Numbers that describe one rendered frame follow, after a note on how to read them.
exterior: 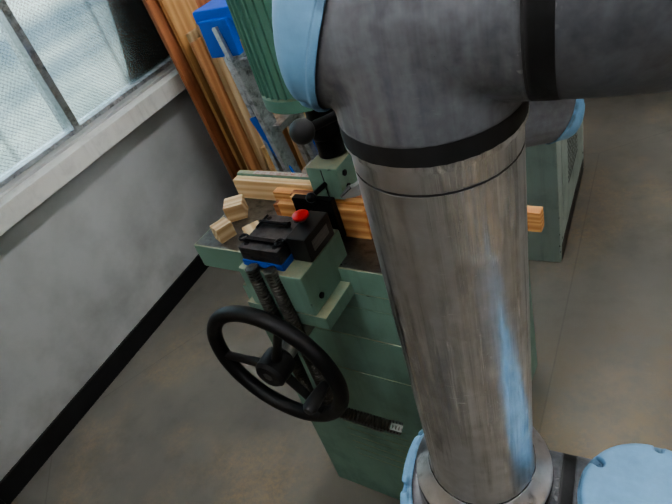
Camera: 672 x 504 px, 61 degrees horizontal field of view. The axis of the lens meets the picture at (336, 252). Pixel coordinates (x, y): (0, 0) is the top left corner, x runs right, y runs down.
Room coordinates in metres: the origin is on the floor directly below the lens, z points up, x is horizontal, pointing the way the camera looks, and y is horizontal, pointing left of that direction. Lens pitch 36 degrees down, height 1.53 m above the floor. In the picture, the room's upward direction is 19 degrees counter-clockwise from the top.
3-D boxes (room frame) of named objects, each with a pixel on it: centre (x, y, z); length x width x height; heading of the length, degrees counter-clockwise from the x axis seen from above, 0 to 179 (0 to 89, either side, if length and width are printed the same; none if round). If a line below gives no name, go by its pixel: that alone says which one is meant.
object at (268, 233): (0.82, 0.08, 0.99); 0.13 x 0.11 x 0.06; 49
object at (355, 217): (0.92, 0.00, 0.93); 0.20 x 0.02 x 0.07; 49
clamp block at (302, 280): (0.83, 0.08, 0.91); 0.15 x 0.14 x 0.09; 49
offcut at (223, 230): (1.03, 0.21, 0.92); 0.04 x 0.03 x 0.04; 116
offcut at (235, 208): (1.10, 0.18, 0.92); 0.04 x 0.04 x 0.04; 83
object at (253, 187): (0.99, -0.06, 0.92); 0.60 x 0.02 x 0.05; 49
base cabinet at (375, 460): (1.06, -0.13, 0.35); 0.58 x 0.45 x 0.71; 139
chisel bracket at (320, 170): (0.98, -0.07, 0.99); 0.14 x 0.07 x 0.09; 139
